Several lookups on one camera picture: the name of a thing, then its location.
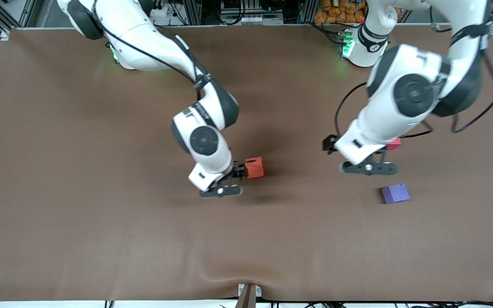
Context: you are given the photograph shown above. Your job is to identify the orange foam block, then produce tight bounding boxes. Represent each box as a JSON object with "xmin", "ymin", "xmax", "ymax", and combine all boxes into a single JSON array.
[{"xmin": 245, "ymin": 157, "xmax": 265, "ymax": 179}]

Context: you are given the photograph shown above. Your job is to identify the purple foam block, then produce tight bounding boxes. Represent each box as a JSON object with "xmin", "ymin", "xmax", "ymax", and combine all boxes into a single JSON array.
[{"xmin": 381, "ymin": 184, "xmax": 411, "ymax": 204}]

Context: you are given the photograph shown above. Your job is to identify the orange netted bag pile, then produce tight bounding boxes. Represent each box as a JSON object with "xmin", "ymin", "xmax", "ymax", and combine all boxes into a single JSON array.
[{"xmin": 314, "ymin": 0, "xmax": 368, "ymax": 24}]

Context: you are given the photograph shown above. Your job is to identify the table cover mat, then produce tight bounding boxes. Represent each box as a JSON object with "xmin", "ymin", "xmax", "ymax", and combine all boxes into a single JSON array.
[{"xmin": 0, "ymin": 24, "xmax": 493, "ymax": 302}]

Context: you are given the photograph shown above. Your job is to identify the white power strip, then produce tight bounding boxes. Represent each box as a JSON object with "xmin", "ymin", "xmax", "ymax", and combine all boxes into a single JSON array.
[{"xmin": 149, "ymin": 5, "xmax": 171, "ymax": 19}]

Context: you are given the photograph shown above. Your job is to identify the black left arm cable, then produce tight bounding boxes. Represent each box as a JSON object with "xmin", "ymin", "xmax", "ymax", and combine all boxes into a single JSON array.
[{"xmin": 334, "ymin": 50, "xmax": 493, "ymax": 139}]

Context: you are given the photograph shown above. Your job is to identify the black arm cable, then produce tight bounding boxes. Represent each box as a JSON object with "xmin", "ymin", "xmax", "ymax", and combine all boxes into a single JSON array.
[
  {"xmin": 334, "ymin": 50, "xmax": 493, "ymax": 139},
  {"xmin": 94, "ymin": 0, "xmax": 214, "ymax": 91}
]

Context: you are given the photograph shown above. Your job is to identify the metal table edge bracket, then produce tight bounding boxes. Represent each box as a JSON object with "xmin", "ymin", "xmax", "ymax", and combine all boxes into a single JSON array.
[{"xmin": 237, "ymin": 283, "xmax": 262, "ymax": 308}]

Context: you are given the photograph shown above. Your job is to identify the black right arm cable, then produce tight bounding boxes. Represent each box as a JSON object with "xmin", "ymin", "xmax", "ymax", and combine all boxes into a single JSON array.
[{"xmin": 94, "ymin": 0, "xmax": 214, "ymax": 91}]

